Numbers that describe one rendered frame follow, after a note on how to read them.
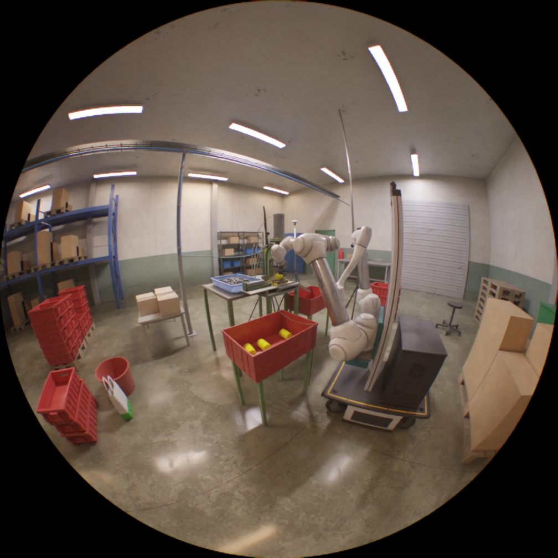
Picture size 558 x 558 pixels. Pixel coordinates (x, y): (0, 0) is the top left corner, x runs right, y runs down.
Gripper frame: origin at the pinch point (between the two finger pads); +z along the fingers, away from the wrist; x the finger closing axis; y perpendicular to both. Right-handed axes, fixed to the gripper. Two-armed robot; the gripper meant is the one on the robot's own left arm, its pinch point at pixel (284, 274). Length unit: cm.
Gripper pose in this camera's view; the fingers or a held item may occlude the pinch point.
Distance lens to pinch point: 175.3
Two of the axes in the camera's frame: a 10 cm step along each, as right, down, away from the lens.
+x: 2.6, -7.8, 5.7
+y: 9.4, 0.6, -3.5
